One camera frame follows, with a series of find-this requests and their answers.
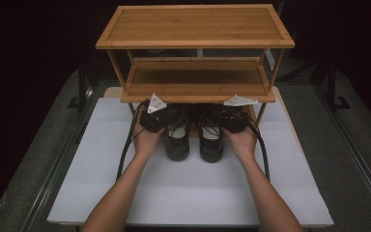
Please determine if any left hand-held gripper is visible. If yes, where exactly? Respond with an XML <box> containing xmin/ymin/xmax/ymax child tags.
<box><xmin>138</xmin><ymin>93</ymin><xmax>179</xmax><ymax>134</ymax></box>

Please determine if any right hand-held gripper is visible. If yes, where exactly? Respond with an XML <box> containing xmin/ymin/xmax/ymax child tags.
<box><xmin>219</xmin><ymin>94</ymin><xmax>260</xmax><ymax>134</ymax></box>

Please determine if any black leather shoe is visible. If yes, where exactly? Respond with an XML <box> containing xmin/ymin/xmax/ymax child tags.
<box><xmin>197</xmin><ymin>107</ymin><xmax>225</xmax><ymax>164</ymax></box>
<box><xmin>163</xmin><ymin>107</ymin><xmax>191</xmax><ymax>162</ymax></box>

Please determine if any wooden three-tier shoe rack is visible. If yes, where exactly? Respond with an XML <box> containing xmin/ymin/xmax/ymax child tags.
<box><xmin>95</xmin><ymin>3</ymin><xmax>296</xmax><ymax>138</ymax></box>

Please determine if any person's right hand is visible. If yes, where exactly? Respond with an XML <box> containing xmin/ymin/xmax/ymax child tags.
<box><xmin>221</xmin><ymin>126</ymin><xmax>259</xmax><ymax>163</ymax></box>

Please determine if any person's left hand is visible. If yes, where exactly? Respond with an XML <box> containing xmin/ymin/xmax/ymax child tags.
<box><xmin>131</xmin><ymin>123</ymin><xmax>166</xmax><ymax>161</ymax></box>

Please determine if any white table mat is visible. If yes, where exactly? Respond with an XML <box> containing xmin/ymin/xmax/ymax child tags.
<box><xmin>46</xmin><ymin>96</ymin><xmax>334</xmax><ymax>227</ymax></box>

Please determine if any black metal stand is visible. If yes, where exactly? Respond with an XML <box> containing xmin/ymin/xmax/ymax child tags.
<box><xmin>326</xmin><ymin>59</ymin><xmax>352</xmax><ymax>112</ymax></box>
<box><xmin>67</xmin><ymin>59</ymin><xmax>94</xmax><ymax>112</ymax></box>

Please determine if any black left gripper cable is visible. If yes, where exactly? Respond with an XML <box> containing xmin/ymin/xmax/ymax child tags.
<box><xmin>115</xmin><ymin>99</ymin><xmax>152</xmax><ymax>182</ymax></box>

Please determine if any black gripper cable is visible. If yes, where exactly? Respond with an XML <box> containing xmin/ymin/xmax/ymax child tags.
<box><xmin>245</xmin><ymin>120</ymin><xmax>271</xmax><ymax>182</ymax></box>
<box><xmin>115</xmin><ymin>99</ymin><xmax>152</xmax><ymax>182</ymax></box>

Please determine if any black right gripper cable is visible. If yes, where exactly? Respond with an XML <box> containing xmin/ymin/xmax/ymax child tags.
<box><xmin>245</xmin><ymin>120</ymin><xmax>271</xmax><ymax>182</ymax></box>

